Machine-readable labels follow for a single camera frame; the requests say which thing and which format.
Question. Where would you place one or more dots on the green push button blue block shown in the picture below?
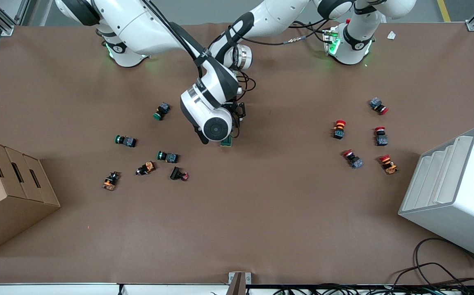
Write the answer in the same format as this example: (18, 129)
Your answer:
(168, 157)
(162, 111)
(126, 141)

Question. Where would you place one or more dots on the black push button pink cap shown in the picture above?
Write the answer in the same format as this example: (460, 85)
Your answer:
(178, 173)

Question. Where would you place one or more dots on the brown cardboard slotted box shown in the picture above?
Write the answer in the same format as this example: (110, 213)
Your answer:
(11, 205)

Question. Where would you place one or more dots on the green load switch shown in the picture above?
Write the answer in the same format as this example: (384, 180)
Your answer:
(226, 142)

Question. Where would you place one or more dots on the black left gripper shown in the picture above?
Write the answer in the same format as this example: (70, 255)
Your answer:
(232, 107)

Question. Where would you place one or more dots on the black push button orange block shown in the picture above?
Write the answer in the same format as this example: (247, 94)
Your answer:
(146, 168)
(111, 181)

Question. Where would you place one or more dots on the white stepped storage rack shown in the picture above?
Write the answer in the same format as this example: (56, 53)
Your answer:
(462, 205)

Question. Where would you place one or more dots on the red push button blue block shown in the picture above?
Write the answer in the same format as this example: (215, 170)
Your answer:
(378, 105)
(354, 159)
(381, 137)

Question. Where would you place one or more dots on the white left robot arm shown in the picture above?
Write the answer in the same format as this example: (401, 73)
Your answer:
(278, 16)

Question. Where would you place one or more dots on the small white paper scrap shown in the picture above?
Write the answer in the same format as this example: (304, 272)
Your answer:
(391, 35)

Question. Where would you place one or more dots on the metal table edge bracket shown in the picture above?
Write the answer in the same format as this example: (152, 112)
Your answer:
(239, 280)

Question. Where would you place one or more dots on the white table edge rail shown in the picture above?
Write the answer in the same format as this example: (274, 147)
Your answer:
(56, 289)

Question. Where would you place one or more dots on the left arm base connector plate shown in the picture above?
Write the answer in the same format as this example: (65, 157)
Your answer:
(330, 41)

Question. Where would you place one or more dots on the red push button orange block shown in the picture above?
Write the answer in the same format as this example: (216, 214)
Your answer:
(388, 164)
(339, 130)

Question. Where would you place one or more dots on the brown paper table cover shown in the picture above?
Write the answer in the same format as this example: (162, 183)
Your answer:
(261, 213)

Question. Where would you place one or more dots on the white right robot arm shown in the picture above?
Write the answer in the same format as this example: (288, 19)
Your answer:
(138, 24)

